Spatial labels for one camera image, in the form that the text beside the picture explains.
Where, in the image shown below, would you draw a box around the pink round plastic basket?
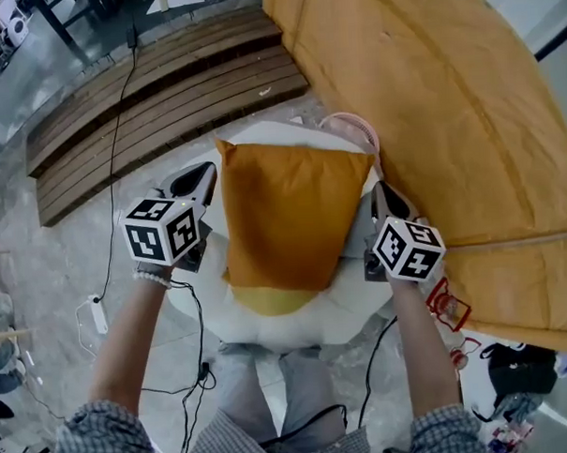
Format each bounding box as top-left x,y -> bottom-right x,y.
317,110 -> 383,174

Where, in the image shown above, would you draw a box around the grey crumpled garment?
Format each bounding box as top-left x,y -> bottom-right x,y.
473,392 -> 545,426

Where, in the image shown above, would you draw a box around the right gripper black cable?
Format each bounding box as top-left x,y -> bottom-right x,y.
254,313 -> 407,451

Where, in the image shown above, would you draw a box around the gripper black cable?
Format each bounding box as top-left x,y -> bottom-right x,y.
135,277 -> 222,453
254,313 -> 407,451

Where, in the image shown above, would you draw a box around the white power strip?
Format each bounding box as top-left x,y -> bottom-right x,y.
86,294 -> 111,337

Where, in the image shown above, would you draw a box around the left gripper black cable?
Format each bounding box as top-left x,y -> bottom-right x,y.
135,277 -> 222,453

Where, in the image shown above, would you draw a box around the black floor power cable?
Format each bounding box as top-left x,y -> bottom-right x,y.
82,24 -> 152,306

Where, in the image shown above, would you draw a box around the white bead bracelet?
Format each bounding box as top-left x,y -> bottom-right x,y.
130,267 -> 173,293

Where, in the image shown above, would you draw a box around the mustard yellow seat pad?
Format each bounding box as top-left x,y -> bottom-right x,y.
229,279 -> 334,320

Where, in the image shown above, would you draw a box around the grey plaid shirt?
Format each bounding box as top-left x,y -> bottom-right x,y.
51,382 -> 487,453

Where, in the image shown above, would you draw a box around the grey trousers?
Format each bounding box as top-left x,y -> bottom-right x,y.
213,340 -> 351,453

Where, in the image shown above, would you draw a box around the orange pillow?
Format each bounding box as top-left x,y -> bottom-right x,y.
213,130 -> 382,298

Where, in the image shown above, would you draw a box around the person's left forearm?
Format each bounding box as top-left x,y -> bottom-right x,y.
82,272 -> 178,419

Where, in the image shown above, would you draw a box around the dark wooden slat platform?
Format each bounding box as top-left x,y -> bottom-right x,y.
18,3 -> 317,229

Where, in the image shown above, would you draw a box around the clear water jug red handle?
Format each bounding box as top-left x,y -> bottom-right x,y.
447,335 -> 484,370
423,275 -> 474,339

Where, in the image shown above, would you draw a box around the person's right forearm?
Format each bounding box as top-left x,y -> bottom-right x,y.
387,273 -> 465,422

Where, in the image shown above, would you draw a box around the large brown cardboard sheet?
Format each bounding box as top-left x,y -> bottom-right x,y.
261,0 -> 567,370

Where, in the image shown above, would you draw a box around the black backpack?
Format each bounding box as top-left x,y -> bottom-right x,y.
479,340 -> 560,399

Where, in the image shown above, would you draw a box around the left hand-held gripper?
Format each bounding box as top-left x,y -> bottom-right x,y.
116,160 -> 223,276

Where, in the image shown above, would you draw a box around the white beanbag chair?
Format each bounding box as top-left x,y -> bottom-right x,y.
158,113 -> 403,356

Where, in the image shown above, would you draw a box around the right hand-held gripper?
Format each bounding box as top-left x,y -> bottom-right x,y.
360,176 -> 449,285

